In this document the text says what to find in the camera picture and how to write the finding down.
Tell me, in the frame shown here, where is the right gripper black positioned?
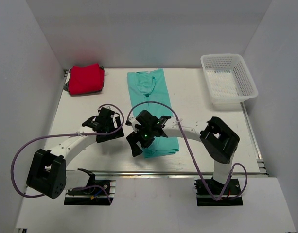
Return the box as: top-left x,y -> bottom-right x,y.
127,125 -> 156,157

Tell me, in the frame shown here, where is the teal t-shirt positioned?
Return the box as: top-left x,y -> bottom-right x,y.
127,68 -> 179,158

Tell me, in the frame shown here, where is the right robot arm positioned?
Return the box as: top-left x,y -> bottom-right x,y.
126,110 -> 240,194

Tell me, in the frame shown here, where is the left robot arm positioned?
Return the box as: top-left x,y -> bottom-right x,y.
26,107 -> 124,199

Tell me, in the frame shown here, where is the folded red t-shirt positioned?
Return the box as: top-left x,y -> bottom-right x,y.
68,64 -> 105,96

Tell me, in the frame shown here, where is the white plastic basket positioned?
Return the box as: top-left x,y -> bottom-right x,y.
200,53 -> 258,105

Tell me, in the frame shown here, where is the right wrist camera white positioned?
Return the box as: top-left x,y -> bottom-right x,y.
125,117 -> 138,128

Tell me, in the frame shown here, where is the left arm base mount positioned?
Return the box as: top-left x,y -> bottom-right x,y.
64,168 -> 116,206

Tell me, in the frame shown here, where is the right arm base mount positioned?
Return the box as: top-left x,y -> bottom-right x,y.
193,177 -> 244,207

